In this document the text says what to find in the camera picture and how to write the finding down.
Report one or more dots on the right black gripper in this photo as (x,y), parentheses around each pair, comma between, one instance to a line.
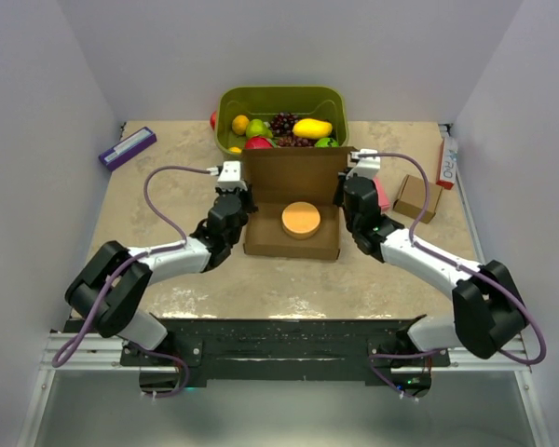
(340,179)

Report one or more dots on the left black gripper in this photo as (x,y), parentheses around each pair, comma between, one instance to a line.
(248,196)

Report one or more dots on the orange round sponge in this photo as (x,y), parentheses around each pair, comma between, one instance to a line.
(300,220)

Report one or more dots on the large cardboard box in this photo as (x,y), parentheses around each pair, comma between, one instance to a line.
(281,176)

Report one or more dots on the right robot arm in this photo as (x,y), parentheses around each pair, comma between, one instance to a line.
(487,308)

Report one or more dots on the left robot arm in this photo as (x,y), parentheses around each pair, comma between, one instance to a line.
(108,291)

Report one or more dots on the small brown cardboard box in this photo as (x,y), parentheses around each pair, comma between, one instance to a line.
(411,198)

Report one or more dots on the red white toothpaste box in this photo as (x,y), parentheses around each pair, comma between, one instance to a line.
(447,167)

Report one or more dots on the purple rectangular box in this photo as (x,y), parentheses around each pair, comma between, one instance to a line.
(127,148)

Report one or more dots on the pink rectangular block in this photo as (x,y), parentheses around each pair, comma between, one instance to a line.
(383,199)

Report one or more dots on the yellow mango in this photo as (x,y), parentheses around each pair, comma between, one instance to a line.
(309,128)

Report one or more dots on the dark grape bunch lower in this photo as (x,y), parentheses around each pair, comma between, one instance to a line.
(294,141)

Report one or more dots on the dark grape bunch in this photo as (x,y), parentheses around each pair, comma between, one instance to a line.
(294,141)
(282,124)

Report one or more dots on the green plastic bin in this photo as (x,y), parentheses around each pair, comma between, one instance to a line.
(272,111)

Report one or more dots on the dark grape bunch upper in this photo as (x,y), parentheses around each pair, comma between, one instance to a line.
(282,124)

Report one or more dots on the green pear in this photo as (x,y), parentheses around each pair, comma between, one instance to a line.
(258,128)

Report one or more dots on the red fruit behind bin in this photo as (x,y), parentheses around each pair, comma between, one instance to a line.
(213,120)

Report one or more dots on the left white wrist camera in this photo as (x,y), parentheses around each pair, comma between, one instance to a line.
(229,176)

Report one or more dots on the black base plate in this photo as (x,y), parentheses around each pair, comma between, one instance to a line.
(372,351)

